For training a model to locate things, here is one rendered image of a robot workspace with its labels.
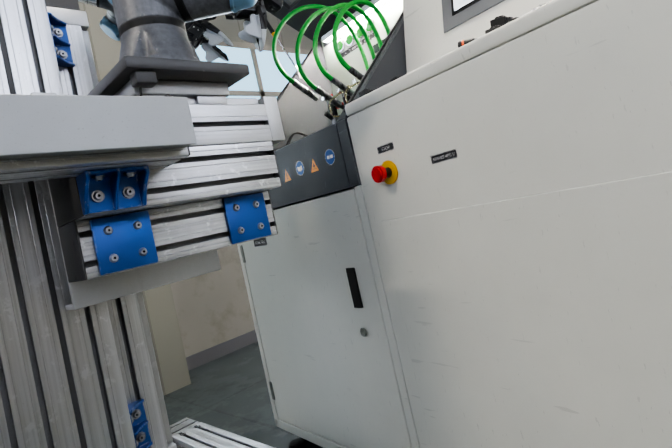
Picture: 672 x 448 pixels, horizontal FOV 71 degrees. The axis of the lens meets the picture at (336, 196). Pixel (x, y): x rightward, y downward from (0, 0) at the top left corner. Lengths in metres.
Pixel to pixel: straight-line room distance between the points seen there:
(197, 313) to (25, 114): 2.61
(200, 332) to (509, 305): 2.49
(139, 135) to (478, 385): 0.75
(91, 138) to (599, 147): 0.68
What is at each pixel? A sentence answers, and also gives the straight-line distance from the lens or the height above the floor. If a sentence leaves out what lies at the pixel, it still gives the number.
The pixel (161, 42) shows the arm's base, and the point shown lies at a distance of 0.89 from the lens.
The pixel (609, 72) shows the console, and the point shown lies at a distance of 0.77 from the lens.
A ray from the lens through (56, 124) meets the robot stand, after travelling 0.65.
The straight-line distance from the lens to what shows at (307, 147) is 1.24.
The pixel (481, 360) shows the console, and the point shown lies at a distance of 0.99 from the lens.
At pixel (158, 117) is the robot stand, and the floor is 0.92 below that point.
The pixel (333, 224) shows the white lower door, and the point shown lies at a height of 0.71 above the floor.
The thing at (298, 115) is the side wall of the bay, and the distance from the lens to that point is 1.87.
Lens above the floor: 0.74
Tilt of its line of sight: 2 degrees up
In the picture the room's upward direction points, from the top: 12 degrees counter-clockwise
